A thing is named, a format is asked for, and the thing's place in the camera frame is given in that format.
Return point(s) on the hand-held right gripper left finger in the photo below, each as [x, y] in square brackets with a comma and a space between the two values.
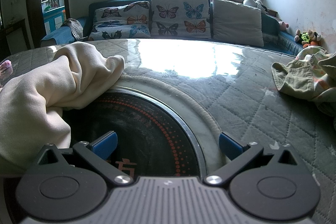
[106, 145]

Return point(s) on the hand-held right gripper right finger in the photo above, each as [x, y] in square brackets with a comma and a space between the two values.
[229, 146]

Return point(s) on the cream long-sleeved shirt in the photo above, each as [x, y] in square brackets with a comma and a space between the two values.
[39, 90]

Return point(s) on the pile of patterned clothes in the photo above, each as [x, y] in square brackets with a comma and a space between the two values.
[291, 74]

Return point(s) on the round black induction cooktop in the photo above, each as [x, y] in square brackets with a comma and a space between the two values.
[147, 124]

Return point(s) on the grey quilted table cover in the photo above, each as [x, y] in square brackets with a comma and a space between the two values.
[236, 98]

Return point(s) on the butterfly print cushion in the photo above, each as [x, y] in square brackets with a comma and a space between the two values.
[118, 12]
[118, 32]
[178, 14]

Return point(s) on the patterned grey cloth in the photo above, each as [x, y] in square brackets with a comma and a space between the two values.
[72, 26]

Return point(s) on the plain grey cushion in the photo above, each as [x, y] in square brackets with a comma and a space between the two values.
[236, 22]

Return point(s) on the blue sofa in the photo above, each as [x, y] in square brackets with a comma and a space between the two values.
[270, 26]

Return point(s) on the small pink toy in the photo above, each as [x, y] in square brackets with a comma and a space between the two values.
[5, 66]

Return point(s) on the orange plush toy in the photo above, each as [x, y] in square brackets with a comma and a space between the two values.
[312, 43]

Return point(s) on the pink plush toy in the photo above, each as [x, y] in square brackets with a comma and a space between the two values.
[283, 26]

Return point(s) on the green plush toy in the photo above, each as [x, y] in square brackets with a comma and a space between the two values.
[305, 37]

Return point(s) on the blue cabinet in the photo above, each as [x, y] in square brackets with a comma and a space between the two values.
[52, 19]

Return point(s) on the brown plush toy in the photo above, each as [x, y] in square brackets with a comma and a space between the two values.
[313, 35]

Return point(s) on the dark wooden chair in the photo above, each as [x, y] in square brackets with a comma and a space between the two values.
[23, 29]

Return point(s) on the panda plush toy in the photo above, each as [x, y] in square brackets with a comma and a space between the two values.
[249, 1]

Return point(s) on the dark wooden door frame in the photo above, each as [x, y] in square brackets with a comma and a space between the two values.
[32, 3]

